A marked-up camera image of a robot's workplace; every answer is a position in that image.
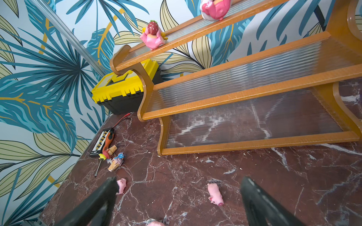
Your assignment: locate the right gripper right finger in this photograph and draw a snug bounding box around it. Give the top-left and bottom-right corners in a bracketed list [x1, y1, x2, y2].
[240, 177, 304, 226]

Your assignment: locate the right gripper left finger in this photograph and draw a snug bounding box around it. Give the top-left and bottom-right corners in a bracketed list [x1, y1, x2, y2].
[57, 177, 119, 226]

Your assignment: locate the ice cream cone figure toy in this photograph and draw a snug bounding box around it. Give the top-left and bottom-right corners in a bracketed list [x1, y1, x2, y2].
[108, 152, 125, 172]

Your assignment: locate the pink strawberry cake figure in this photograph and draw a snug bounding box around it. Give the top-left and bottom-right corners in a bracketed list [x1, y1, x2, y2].
[140, 20, 168, 50]

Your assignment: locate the pink round pig figure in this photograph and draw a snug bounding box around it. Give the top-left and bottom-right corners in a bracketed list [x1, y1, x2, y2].
[200, 0, 232, 21]

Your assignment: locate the yellow black toolbox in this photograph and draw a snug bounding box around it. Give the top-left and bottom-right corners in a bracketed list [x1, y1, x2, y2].
[91, 58, 162, 115]

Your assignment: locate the orange clear plastic shelf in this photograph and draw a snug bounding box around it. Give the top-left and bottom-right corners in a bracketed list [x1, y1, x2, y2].
[110, 1, 362, 155]

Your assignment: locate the orange handled screwdriver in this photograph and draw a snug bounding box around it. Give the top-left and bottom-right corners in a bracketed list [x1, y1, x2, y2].
[94, 128, 116, 178]

